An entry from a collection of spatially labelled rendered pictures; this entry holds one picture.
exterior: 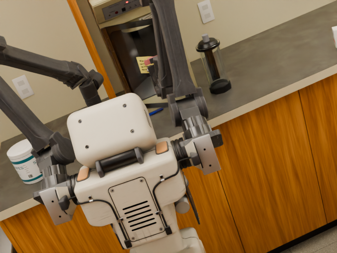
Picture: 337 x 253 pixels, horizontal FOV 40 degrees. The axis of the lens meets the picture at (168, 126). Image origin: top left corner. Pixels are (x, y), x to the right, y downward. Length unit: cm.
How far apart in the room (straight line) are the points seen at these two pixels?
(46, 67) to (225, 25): 129
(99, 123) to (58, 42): 127
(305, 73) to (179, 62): 86
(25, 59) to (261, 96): 97
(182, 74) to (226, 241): 116
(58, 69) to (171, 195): 64
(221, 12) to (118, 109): 149
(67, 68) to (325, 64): 110
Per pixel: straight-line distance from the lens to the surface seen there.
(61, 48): 245
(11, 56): 150
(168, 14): 134
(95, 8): 188
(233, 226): 227
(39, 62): 157
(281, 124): 210
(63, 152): 138
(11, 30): 243
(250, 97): 199
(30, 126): 139
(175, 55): 133
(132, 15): 202
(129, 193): 121
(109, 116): 121
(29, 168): 198
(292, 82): 203
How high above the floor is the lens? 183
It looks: 27 degrees down
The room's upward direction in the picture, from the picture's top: 21 degrees counter-clockwise
